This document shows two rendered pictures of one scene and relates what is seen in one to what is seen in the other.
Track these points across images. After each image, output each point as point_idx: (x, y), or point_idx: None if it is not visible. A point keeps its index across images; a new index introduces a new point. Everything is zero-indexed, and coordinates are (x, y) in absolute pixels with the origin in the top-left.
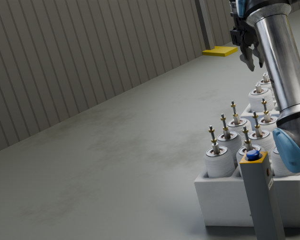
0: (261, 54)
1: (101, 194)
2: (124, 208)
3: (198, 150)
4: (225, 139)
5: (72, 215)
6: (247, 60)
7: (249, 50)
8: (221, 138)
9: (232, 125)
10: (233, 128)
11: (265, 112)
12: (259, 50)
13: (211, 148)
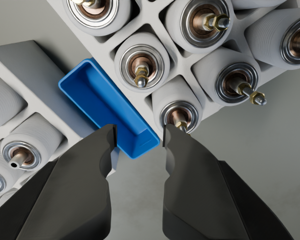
0: (91, 155)
1: (266, 187)
2: (279, 148)
3: (151, 185)
4: (250, 73)
5: None
6: (212, 154)
7: (197, 206)
8: (251, 84)
9: (192, 117)
10: (198, 105)
11: (146, 70)
12: (93, 178)
13: (296, 63)
